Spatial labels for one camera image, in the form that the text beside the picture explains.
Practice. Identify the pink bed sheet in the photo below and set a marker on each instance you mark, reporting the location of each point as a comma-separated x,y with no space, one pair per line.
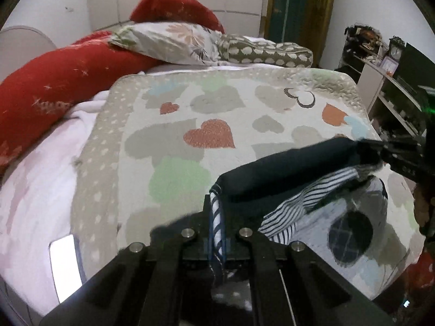
30,193

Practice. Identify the white shelf unit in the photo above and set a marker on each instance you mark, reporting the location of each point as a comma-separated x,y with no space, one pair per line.
384,88

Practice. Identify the brown patterned pillow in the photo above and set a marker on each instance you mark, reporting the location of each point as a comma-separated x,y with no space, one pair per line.
265,53

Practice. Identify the purple picture frame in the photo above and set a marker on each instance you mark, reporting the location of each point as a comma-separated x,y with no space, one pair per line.
389,64

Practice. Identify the dark pants with striped lining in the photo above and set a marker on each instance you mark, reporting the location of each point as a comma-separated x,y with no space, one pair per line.
292,169

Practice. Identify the wooden door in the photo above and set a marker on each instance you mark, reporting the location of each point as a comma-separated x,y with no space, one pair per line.
299,10

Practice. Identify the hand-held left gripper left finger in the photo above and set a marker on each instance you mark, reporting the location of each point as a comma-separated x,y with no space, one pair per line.
208,207

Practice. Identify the floral pillow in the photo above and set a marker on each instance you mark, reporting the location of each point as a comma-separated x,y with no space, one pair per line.
170,42

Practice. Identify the heart print quilt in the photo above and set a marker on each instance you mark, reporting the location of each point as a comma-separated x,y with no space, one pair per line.
176,115

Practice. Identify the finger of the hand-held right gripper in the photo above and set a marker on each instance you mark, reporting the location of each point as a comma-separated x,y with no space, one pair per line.
390,143
404,164

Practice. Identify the small table clock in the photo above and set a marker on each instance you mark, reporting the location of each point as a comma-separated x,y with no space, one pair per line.
395,50

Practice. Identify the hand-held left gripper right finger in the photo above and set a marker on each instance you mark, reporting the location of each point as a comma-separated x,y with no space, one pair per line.
245,246

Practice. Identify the grey headboard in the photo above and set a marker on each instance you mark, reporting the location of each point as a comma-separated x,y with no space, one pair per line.
23,46

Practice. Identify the black television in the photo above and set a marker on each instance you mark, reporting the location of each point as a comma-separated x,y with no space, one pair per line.
416,66

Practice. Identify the red cloth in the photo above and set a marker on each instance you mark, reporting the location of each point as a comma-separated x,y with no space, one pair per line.
419,273

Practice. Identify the red fleece blanket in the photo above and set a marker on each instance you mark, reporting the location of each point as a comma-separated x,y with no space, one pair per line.
51,78

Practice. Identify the white rectangular device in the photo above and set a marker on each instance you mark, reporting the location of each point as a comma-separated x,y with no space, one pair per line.
65,267

